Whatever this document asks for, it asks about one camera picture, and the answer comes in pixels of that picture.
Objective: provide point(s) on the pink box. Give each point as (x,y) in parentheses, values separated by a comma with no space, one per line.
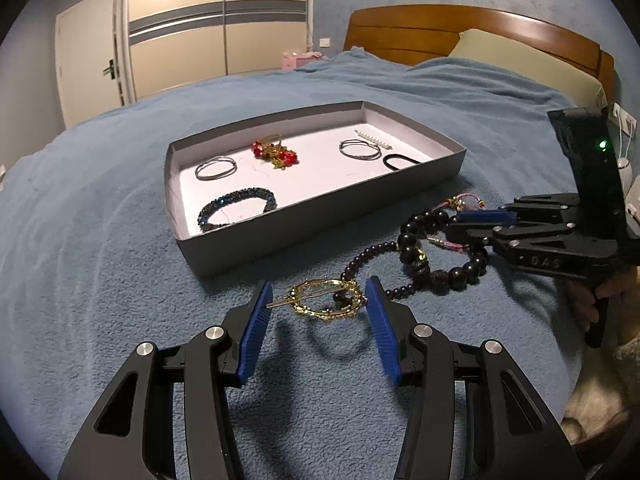
(295,61)

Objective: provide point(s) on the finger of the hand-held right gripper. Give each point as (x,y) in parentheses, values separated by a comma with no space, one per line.
(500,237)
(482,217)

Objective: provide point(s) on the white wall switch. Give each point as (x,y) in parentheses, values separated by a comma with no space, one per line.
(325,41)

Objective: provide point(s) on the wooden headboard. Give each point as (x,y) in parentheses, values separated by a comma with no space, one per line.
(410,27)

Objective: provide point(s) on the beige fleece clothing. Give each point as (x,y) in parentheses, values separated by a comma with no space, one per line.
(610,400)

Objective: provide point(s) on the gold round hair clip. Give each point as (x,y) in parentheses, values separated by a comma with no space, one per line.
(325,314)

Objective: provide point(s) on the person's right hand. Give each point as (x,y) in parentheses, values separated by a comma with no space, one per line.
(581,305)

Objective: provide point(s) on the white wall socket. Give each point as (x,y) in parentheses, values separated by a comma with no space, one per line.
(624,116)

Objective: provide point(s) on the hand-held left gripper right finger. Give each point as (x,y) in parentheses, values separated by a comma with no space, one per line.
(382,330)

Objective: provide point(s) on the pearl hair clip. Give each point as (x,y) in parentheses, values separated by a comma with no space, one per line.
(372,139)

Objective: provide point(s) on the pale yellow pillow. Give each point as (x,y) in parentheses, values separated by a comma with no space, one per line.
(510,55)

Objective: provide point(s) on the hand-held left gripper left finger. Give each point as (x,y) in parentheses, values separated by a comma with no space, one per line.
(255,332)

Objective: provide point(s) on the white door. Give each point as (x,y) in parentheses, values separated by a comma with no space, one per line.
(85,60)

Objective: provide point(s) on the beige sliding wardrobe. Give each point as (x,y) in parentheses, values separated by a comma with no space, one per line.
(200,20)

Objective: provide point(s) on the silver bangle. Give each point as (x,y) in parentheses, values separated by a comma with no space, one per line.
(200,174)
(343,150)

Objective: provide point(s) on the grey cardboard box lid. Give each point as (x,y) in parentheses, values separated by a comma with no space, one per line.
(310,180)

